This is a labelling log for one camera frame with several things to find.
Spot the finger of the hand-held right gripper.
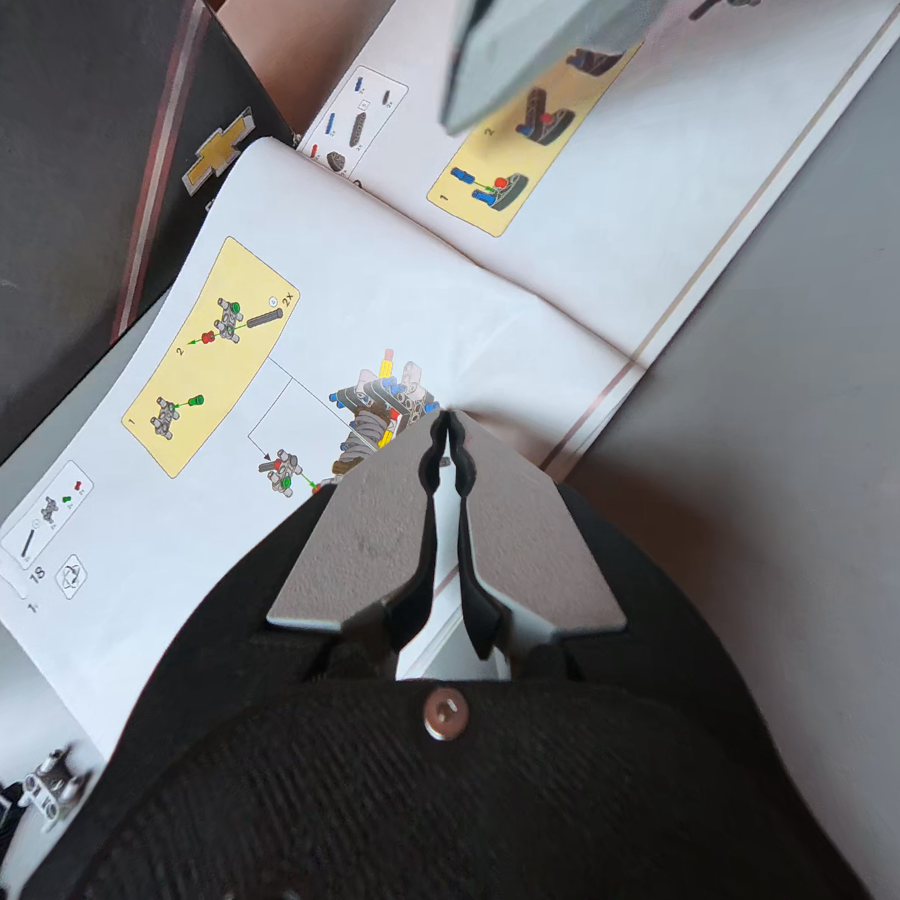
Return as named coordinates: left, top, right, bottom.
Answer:
left=437, top=0, right=669, bottom=138

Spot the lego instruction booklet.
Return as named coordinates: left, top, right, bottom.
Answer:
left=0, top=0, right=900, bottom=764

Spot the grey table with brown edge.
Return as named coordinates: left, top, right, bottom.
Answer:
left=211, top=0, right=398, bottom=150

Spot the pile of lego pieces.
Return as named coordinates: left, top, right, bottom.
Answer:
left=0, top=745, right=96, bottom=845

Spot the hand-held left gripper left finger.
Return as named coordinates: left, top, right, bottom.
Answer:
left=266, top=410, right=451, bottom=651

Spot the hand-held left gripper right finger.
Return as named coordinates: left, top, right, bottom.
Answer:
left=450, top=411, right=628, bottom=660

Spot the black lego box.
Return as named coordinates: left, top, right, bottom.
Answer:
left=0, top=0, right=296, bottom=465

